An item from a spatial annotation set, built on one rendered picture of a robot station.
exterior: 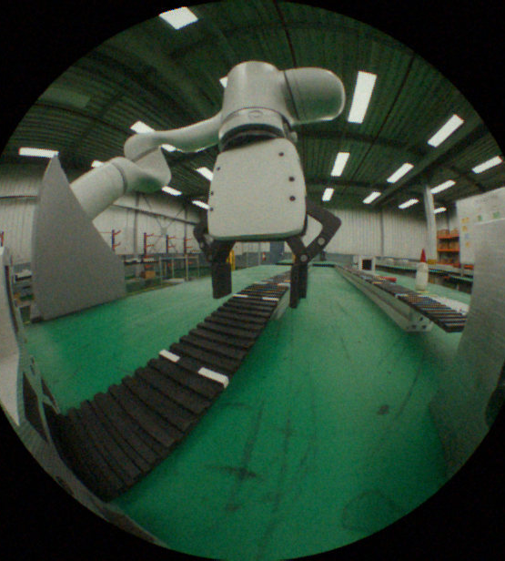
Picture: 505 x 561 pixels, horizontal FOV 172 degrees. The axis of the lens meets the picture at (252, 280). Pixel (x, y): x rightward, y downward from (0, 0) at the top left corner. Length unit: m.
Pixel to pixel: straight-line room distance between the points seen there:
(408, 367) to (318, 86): 0.27
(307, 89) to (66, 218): 0.36
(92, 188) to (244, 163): 0.38
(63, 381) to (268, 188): 0.22
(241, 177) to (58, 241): 0.28
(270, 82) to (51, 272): 0.37
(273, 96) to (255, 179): 0.11
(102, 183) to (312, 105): 0.44
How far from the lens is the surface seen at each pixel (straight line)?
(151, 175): 0.59
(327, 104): 0.23
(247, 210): 0.15
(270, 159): 0.16
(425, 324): 0.23
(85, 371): 0.15
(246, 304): 0.15
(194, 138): 0.63
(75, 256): 0.33
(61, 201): 0.34
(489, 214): 3.21
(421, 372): 0.15
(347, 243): 11.39
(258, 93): 0.22
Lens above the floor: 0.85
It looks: 9 degrees down
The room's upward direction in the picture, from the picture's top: straight up
